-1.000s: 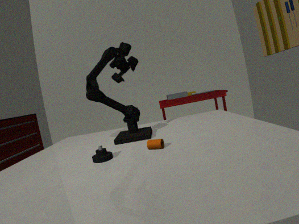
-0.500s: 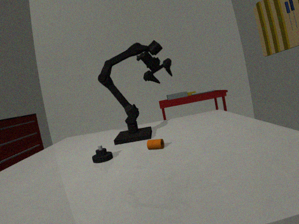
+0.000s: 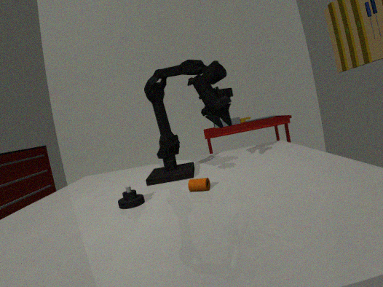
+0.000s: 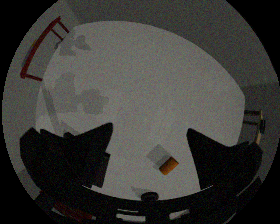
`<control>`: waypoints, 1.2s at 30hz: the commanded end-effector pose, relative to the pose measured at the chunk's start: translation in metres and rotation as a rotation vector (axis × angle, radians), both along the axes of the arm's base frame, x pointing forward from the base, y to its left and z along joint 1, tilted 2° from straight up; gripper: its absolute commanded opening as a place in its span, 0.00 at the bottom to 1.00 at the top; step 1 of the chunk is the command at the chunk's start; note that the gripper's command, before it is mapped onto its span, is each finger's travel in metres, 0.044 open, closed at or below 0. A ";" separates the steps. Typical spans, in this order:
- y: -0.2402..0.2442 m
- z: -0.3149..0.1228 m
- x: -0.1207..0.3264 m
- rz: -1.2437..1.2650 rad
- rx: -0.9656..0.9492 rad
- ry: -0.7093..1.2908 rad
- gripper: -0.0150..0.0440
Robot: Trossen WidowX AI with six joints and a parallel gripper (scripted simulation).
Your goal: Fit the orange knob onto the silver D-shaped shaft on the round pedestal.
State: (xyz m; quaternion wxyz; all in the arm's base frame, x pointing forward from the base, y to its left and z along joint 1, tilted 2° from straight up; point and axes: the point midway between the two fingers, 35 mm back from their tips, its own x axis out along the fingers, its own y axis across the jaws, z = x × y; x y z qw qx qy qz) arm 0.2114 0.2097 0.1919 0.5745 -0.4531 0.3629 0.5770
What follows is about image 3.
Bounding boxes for orange knob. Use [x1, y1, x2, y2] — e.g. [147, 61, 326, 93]
[188, 178, 210, 192]

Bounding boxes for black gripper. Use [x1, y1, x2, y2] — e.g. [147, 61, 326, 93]
[199, 87, 232, 128]

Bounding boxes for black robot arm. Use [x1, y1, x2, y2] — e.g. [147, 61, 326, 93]
[144, 60, 233, 173]

